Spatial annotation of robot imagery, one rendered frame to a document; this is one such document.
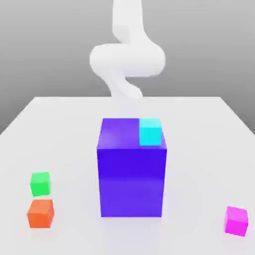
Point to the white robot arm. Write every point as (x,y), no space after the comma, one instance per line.
(127,59)

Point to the small cyan cube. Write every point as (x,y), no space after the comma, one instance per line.
(150,133)

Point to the small green cube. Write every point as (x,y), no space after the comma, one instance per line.
(40,184)

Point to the small orange cube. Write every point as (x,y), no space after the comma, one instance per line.
(40,214)

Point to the small magenta cube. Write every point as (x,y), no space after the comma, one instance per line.
(236,222)

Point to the large purple box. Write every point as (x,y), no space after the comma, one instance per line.
(130,179)

